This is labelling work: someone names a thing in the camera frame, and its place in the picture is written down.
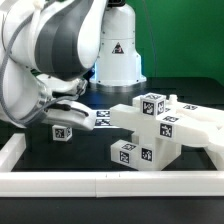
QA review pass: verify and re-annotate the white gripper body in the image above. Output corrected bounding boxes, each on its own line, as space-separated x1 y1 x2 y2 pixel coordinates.
43 100 96 131

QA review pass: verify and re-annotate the white tagged cube nut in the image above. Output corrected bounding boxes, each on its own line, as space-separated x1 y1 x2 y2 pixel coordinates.
52 125 72 142

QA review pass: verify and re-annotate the white long chair bar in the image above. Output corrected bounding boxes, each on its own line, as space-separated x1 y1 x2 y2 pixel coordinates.
109 103 224 149

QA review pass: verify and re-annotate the white tagged cube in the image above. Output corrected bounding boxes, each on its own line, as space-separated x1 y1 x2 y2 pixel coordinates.
140 93 166 117

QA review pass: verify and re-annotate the white chair seat block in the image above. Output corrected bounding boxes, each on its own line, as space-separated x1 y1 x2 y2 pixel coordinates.
130 133 224 171

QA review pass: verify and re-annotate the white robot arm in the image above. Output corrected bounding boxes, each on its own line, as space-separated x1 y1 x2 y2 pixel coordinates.
0 0 146 130

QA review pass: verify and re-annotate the white marker sheet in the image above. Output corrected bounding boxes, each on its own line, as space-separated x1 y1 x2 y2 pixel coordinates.
95 110 111 128

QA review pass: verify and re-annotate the white U-shaped boundary frame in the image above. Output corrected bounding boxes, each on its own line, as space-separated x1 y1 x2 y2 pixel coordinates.
0 133 224 197

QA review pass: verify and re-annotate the grey braided cable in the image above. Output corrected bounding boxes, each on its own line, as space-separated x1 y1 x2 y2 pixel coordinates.
0 0 89 128

